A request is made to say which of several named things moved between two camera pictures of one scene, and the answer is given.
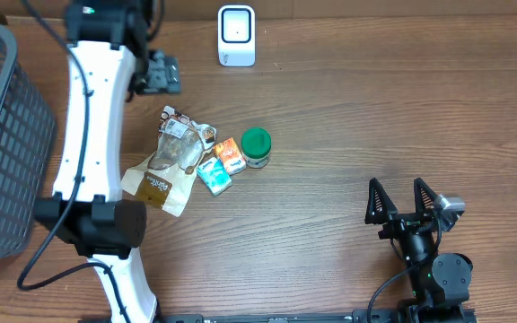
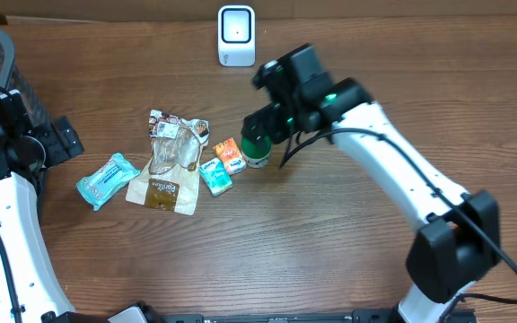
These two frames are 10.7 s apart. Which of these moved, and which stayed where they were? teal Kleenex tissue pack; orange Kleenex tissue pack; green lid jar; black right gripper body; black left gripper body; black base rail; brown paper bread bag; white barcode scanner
Moved: black left gripper body; black right gripper body; brown paper bread bag
Stayed: green lid jar; teal Kleenex tissue pack; orange Kleenex tissue pack; black base rail; white barcode scanner
